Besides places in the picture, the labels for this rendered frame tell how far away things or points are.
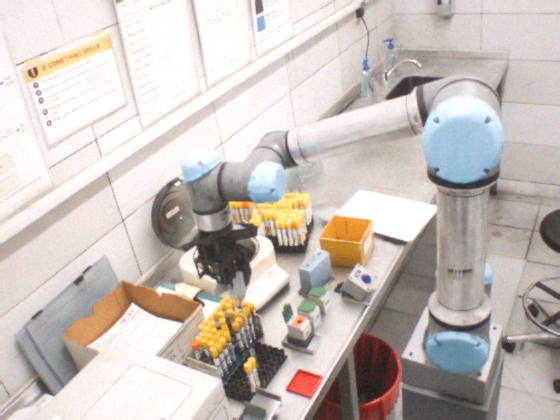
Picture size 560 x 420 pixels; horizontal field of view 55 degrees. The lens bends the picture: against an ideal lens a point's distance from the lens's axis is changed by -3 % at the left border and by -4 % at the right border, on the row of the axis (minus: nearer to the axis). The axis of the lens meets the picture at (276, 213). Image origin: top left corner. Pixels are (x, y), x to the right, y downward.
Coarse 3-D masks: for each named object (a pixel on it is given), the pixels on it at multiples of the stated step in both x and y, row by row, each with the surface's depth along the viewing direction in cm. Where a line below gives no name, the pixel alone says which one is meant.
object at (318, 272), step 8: (320, 256) 159; (328, 256) 160; (304, 264) 157; (312, 264) 156; (320, 264) 158; (328, 264) 161; (304, 272) 155; (312, 272) 155; (320, 272) 159; (328, 272) 162; (304, 280) 157; (312, 280) 156; (320, 280) 160; (328, 280) 163; (304, 288) 159; (328, 288) 161
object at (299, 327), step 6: (294, 318) 142; (300, 318) 141; (306, 318) 142; (288, 324) 140; (294, 324) 140; (300, 324) 140; (306, 324) 140; (288, 330) 141; (294, 330) 140; (300, 330) 139; (306, 330) 140; (294, 336) 141; (300, 336) 140; (306, 336) 141
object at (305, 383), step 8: (296, 376) 135; (304, 376) 134; (312, 376) 134; (320, 376) 133; (288, 384) 132; (296, 384) 133; (304, 384) 132; (312, 384) 132; (296, 392) 130; (304, 392) 130; (312, 392) 129
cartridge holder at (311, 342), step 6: (312, 330) 143; (288, 336) 142; (312, 336) 143; (318, 336) 144; (282, 342) 144; (288, 342) 143; (294, 342) 142; (300, 342) 141; (306, 342) 140; (312, 342) 142; (318, 342) 143; (294, 348) 143; (300, 348) 142; (306, 348) 141; (312, 348) 140
